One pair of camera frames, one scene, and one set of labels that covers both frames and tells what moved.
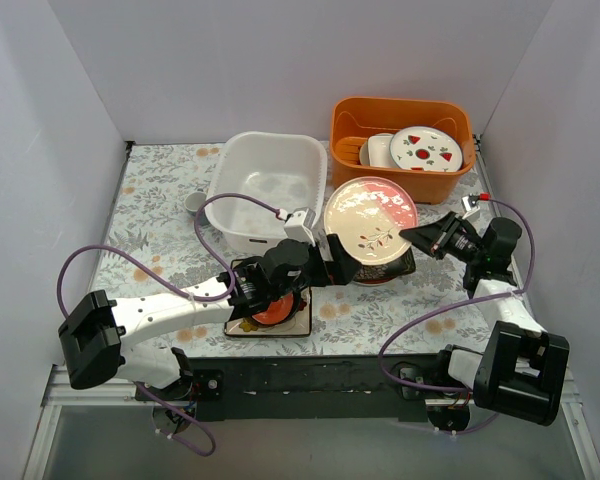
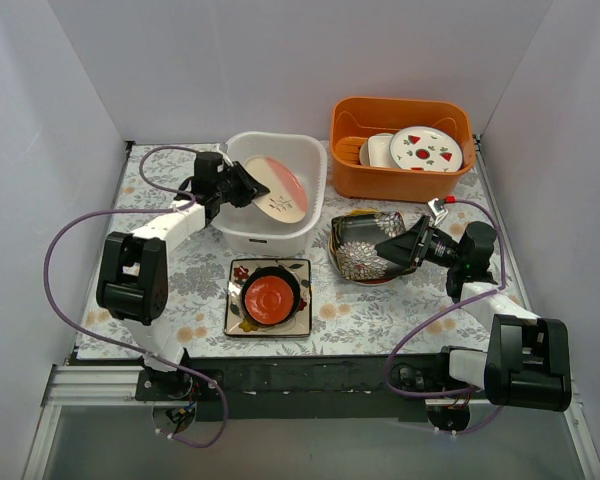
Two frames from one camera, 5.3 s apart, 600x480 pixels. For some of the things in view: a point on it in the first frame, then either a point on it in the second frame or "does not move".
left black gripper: [325, 258] to [238, 183]
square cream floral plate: [297, 325] does not move
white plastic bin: [287, 171] does not move
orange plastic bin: [354, 119] does not move
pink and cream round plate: [369, 213] to [287, 200]
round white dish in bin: [364, 154] does not move
